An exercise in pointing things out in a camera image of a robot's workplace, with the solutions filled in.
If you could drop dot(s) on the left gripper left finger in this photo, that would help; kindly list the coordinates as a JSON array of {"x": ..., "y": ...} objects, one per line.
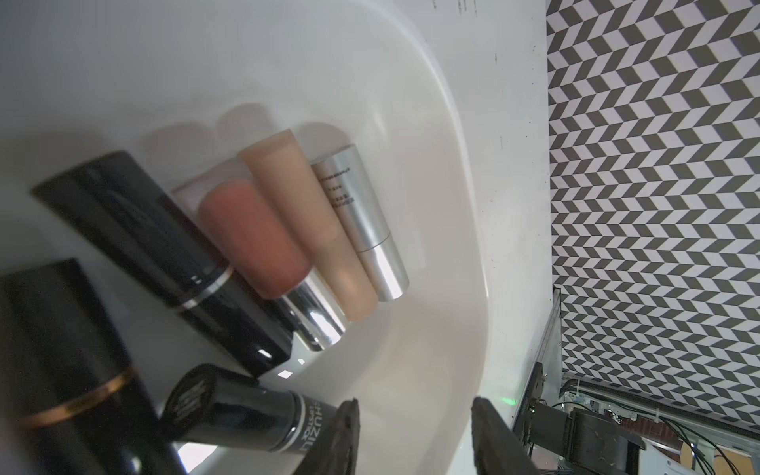
[{"x": 336, "y": 450}]

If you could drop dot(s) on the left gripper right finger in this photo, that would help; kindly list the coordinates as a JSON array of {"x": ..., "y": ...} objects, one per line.
[{"x": 497, "y": 450}]

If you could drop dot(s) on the black lipstick with silver band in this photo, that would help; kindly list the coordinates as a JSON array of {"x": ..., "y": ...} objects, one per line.
[{"x": 216, "y": 406}]

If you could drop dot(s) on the pink and silver lipstick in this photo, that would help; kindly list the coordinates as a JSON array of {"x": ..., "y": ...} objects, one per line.
[{"x": 237, "y": 217}]

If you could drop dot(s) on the beige lipstick tube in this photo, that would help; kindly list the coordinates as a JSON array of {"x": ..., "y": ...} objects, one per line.
[{"x": 284, "y": 174}]

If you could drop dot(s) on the black lipstick with gold band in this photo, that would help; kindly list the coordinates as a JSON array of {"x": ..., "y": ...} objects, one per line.
[{"x": 68, "y": 384}]

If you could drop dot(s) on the silver lipstick tube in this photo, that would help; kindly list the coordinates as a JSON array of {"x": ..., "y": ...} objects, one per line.
[{"x": 348, "y": 187}]

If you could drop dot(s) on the slim black lipstick tube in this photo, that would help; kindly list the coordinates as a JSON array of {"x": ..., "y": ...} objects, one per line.
[{"x": 119, "y": 208}]

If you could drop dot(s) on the white plastic storage box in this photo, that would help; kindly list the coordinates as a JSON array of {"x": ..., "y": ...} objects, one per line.
[{"x": 183, "y": 86}]

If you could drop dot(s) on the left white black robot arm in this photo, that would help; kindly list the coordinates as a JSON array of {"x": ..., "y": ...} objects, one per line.
[{"x": 587, "y": 442}]

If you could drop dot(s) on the aluminium front rail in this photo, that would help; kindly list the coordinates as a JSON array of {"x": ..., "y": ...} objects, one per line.
[{"x": 545, "y": 376}]

